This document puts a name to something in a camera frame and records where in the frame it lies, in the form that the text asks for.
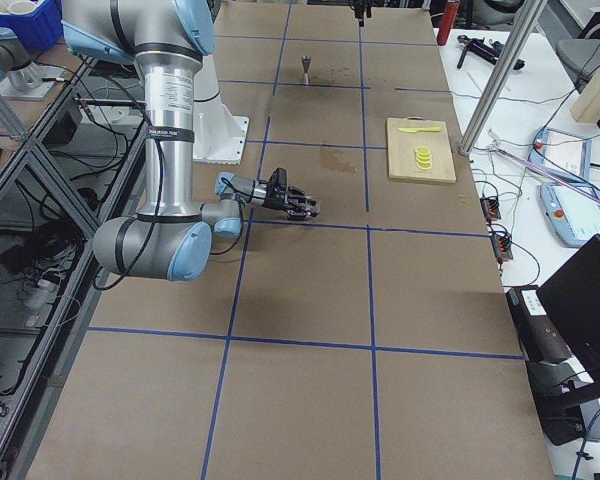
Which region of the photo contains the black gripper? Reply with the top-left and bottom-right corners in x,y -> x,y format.
350,0 -> 371,15
263,168 -> 320,221

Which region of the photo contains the steel measuring jigger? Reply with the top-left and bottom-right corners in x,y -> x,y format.
301,55 -> 312,86

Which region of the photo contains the clear glass beaker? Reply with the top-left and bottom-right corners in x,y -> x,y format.
305,205 -> 320,217

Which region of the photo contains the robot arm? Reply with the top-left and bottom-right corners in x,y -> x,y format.
62,1 -> 319,281

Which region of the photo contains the red cylinder bottle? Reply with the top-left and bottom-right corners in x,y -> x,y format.
436,0 -> 460,46

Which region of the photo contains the wooden cutting board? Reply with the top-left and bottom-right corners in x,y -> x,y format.
386,118 -> 456,184

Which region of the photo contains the lemon slice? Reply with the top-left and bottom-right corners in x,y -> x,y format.
415,152 -> 431,161

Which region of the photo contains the yellow plastic knife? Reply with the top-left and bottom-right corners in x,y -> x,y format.
397,126 -> 442,134

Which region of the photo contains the brown paper table cover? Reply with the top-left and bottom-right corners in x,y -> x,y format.
28,2 -> 553,479

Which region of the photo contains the grey office chair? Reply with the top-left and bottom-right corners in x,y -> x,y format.
556,6 -> 600,91

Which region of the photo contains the left teach pendant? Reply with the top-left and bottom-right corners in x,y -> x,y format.
529,127 -> 592,182

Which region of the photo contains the teach pendant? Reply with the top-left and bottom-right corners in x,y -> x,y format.
540,183 -> 600,248
529,127 -> 592,182

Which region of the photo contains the black box device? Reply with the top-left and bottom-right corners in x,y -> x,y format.
506,285 -> 571,364

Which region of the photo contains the right teach pendant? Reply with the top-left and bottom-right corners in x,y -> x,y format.
540,183 -> 600,248

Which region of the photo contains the black monitor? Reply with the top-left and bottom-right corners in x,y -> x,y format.
537,234 -> 600,381

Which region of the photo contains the blue storage bin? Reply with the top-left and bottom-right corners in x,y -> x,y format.
0,1 -> 63,51

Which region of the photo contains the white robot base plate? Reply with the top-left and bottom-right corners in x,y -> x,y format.
193,55 -> 249,165

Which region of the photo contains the aluminium frame post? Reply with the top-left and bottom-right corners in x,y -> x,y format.
459,0 -> 547,155

